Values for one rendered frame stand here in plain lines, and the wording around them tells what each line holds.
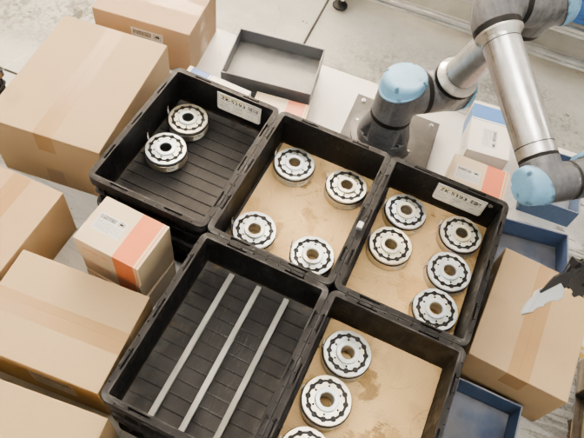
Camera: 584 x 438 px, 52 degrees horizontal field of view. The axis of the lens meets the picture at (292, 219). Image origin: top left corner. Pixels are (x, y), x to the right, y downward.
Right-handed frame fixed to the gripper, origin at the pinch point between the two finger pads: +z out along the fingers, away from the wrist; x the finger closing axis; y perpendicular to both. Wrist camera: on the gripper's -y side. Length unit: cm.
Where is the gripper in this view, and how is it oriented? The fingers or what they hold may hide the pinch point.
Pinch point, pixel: (558, 335)
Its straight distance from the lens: 123.8
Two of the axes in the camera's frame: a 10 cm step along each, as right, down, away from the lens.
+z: -4.2, 8.8, 2.4
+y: 2.6, -1.4, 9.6
